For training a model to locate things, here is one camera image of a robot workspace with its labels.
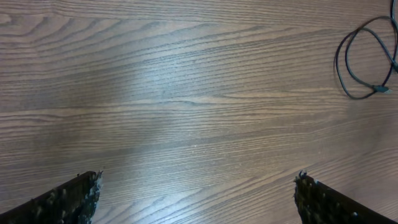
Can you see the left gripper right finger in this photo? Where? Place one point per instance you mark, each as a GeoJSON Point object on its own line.
{"type": "Point", "coordinates": [318, 203]}

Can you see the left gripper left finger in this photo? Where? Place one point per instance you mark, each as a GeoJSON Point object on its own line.
{"type": "Point", "coordinates": [73, 202]}

